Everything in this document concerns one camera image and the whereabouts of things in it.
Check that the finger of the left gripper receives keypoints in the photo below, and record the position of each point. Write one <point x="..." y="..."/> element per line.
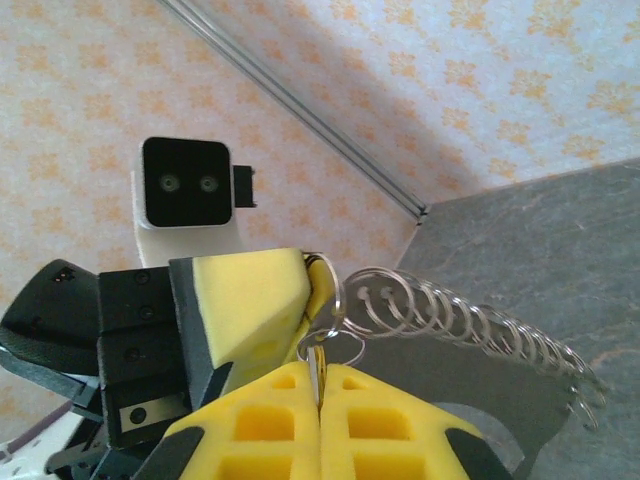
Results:
<point x="321" y="290"/>
<point x="245" y="310"/>

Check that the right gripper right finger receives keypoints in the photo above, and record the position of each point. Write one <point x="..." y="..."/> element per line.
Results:
<point x="380" y="430"/>

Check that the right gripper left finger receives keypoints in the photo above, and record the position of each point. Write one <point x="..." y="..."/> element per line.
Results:
<point x="260" y="430"/>

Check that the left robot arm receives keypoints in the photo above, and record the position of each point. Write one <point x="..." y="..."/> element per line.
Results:
<point x="30" y="465"/>

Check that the aluminium corner post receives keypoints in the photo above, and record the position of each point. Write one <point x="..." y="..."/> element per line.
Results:
<point x="300" y="107"/>

